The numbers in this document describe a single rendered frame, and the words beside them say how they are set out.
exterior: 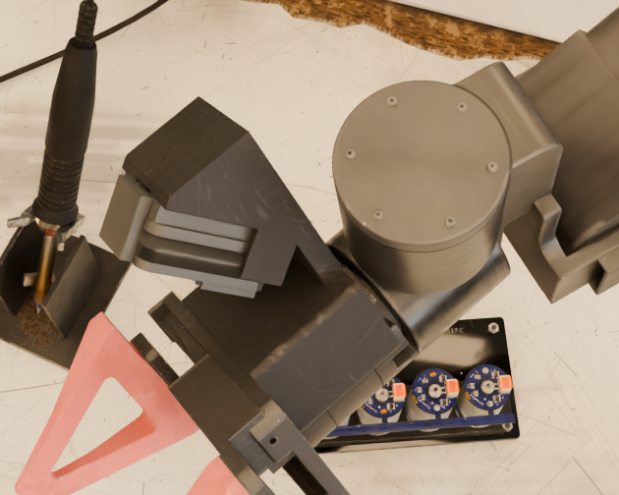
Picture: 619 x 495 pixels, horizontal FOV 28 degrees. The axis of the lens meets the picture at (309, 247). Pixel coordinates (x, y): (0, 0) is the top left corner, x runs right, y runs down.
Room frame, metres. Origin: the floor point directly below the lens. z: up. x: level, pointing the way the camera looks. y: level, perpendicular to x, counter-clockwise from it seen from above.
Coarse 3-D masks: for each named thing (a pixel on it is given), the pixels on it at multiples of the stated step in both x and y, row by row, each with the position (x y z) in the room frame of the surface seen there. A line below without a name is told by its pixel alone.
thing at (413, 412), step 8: (432, 384) 0.17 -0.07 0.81; (432, 392) 0.16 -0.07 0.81; (440, 392) 0.16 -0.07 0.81; (408, 400) 0.17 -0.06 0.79; (408, 408) 0.16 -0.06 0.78; (416, 408) 0.16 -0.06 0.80; (408, 416) 0.16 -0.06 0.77; (416, 416) 0.16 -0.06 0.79; (424, 416) 0.15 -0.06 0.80; (432, 416) 0.15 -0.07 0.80
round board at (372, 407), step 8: (392, 384) 0.17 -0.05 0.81; (392, 392) 0.16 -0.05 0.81; (368, 400) 0.16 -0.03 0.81; (376, 400) 0.16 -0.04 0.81; (392, 400) 0.16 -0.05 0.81; (368, 408) 0.15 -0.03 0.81; (376, 408) 0.15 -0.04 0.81; (384, 408) 0.15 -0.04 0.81; (392, 408) 0.15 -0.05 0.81; (400, 408) 0.16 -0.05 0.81; (376, 416) 0.15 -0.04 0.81; (384, 416) 0.15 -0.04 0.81
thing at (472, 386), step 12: (480, 372) 0.18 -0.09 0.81; (492, 372) 0.18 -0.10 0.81; (504, 372) 0.18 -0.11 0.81; (468, 384) 0.17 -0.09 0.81; (468, 396) 0.16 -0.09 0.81; (480, 396) 0.16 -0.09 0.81; (492, 396) 0.16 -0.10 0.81; (504, 396) 0.16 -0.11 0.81; (480, 408) 0.16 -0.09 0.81; (492, 408) 0.16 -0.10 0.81
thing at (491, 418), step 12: (384, 420) 0.15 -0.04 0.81; (420, 420) 0.15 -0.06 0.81; (432, 420) 0.15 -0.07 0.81; (444, 420) 0.15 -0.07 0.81; (456, 420) 0.15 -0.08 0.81; (468, 420) 0.15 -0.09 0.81; (480, 420) 0.15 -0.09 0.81; (492, 420) 0.15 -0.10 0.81; (504, 420) 0.15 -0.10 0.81; (336, 432) 0.14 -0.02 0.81; (348, 432) 0.14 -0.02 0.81; (360, 432) 0.14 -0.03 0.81; (372, 432) 0.14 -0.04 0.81; (384, 432) 0.14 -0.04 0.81
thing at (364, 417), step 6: (378, 390) 0.16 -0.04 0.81; (384, 390) 0.16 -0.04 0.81; (378, 396) 0.16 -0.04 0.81; (384, 396) 0.16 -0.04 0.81; (360, 408) 0.16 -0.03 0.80; (360, 414) 0.16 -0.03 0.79; (366, 414) 0.15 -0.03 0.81; (396, 414) 0.15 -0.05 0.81; (360, 420) 0.15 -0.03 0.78; (366, 420) 0.15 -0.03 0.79; (372, 420) 0.15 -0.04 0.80; (378, 420) 0.15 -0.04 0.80; (390, 420) 0.15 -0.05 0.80; (396, 420) 0.15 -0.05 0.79
